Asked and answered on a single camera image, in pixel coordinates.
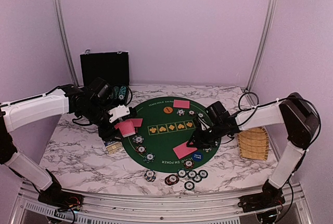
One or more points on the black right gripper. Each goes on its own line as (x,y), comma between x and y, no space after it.
(200,142)

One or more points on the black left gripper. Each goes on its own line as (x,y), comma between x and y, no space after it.
(107,133)

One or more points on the red card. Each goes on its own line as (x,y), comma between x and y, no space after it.
(183,150)
(181,104)
(137,122)

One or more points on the red striped card deck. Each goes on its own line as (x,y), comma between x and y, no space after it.
(126,128)

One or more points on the red chips bottom mat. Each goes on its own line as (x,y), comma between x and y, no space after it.
(188,164)

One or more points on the teal chip top mat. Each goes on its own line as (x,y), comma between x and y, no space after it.
(200,115)

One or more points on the small chip top mat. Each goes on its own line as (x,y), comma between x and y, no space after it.
(191,113)

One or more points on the white blue chips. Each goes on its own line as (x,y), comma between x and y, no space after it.
(138,139)

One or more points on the teal chip two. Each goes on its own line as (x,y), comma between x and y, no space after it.
(192,174)

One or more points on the teal chip three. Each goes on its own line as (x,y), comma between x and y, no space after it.
(203,173)

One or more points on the teal chip one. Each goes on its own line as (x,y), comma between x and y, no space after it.
(181,173)

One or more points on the orange dealer button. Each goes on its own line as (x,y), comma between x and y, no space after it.
(168,110)

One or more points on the red black chip stack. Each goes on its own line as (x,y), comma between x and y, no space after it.
(171,180)

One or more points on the teal chip four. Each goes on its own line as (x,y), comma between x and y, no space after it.
(189,185)

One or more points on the teal chips mat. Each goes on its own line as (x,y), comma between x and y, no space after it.
(148,158)

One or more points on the white blue chip stack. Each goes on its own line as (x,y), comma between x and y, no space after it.
(150,175)

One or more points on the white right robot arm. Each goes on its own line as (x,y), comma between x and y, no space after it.
(297,117)

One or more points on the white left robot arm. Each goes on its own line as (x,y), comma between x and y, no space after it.
(86,102)

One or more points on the blue small blind button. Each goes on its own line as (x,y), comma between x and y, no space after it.
(197,156)

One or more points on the blue gold card box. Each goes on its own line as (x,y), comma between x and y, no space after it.
(113,146)

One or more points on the round green poker mat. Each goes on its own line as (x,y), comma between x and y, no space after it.
(162,132)

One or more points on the teal chips in case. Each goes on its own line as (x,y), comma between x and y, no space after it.
(121,92)

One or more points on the woven bamboo basket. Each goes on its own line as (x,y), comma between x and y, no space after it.
(254,144)

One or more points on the black poker chip case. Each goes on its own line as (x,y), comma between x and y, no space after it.
(113,67)

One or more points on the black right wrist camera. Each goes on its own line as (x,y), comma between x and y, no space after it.
(217,113)

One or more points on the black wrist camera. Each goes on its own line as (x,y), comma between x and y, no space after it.
(217,113)
(102,91)

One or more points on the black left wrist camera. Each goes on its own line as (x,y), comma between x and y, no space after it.
(102,91)

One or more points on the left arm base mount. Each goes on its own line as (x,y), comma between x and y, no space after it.
(63,200)

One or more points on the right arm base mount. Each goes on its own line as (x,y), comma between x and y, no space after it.
(259,201)

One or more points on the front aluminium rail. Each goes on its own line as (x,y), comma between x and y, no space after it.
(219,207)

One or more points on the left aluminium frame post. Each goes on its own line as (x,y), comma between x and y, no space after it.
(64,41)

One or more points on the aluminium frame post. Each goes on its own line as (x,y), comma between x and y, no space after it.
(268,21)
(64,41)

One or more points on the right aluminium frame post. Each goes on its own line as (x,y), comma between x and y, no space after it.
(268,21)

